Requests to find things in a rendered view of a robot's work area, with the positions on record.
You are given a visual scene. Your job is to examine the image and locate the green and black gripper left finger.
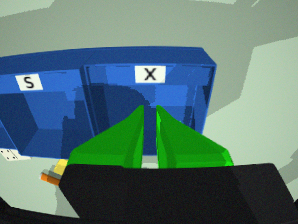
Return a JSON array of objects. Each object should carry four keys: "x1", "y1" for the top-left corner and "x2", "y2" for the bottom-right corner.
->
[{"x1": 66, "y1": 105, "x2": 144, "y2": 168}]

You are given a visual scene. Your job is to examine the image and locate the white domino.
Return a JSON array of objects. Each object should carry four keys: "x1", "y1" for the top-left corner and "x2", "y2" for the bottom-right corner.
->
[{"x1": 0, "y1": 149, "x2": 32, "y2": 161}]

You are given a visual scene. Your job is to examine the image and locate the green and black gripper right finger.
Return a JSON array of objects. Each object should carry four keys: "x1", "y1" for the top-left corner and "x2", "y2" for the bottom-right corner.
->
[{"x1": 156, "y1": 105, "x2": 234, "y2": 168}]

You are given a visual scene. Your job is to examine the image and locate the blue rack of three bins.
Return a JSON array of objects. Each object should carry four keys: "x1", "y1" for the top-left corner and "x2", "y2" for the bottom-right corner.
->
[{"x1": 0, "y1": 46, "x2": 217, "y2": 159}]

